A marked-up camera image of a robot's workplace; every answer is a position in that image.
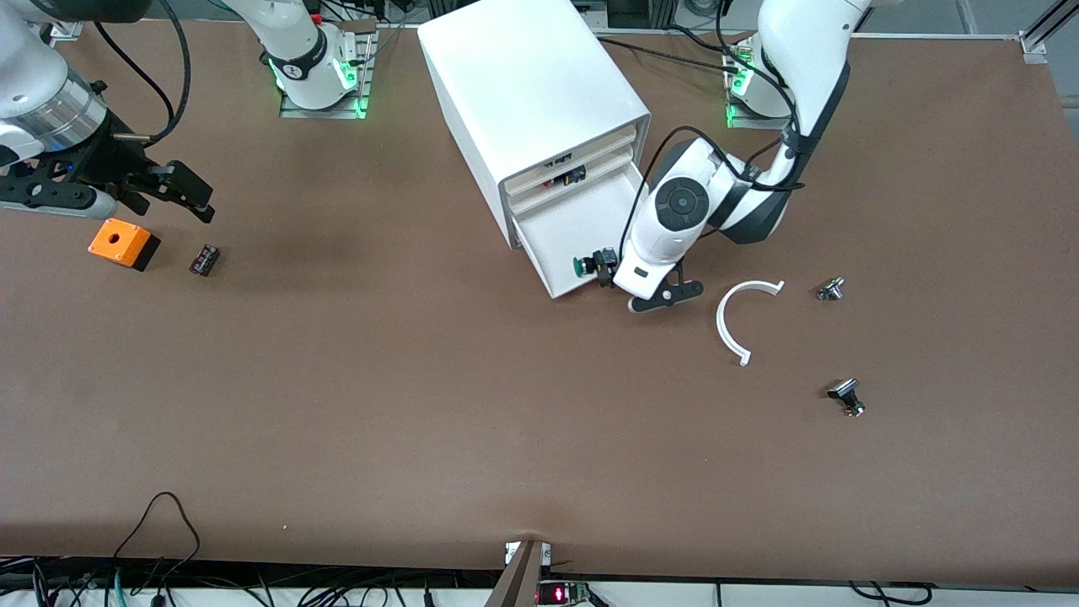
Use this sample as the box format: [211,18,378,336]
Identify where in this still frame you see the white cabinet drawer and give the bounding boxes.
[506,143,636,213]
[512,160,650,299]
[504,125,636,196]

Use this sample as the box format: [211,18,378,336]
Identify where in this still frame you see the white drawer cabinet shell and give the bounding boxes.
[417,0,652,251]

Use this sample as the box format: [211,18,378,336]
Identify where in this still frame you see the orange box with hole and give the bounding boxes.
[88,218,161,272]

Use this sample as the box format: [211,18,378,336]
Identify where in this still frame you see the white curved plastic arc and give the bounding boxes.
[716,280,786,368]

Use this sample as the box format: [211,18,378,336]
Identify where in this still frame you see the device with red display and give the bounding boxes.
[538,580,591,606]

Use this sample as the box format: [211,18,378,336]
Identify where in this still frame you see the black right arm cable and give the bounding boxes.
[93,0,193,148]

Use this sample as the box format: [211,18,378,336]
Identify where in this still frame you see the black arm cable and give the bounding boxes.
[93,0,193,148]
[620,0,810,262]

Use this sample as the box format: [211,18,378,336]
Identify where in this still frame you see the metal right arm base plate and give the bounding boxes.
[280,21,377,120]

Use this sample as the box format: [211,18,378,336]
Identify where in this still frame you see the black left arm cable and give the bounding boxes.
[620,0,810,262]

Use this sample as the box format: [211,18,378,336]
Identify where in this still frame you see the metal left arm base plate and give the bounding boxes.
[727,42,789,130]

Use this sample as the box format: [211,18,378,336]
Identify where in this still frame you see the black cables across table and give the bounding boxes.
[594,24,755,77]

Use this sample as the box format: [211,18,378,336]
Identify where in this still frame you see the black headed switch part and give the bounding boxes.
[827,379,867,418]

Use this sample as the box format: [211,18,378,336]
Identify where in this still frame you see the thin black looped cable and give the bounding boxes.
[112,492,203,591]

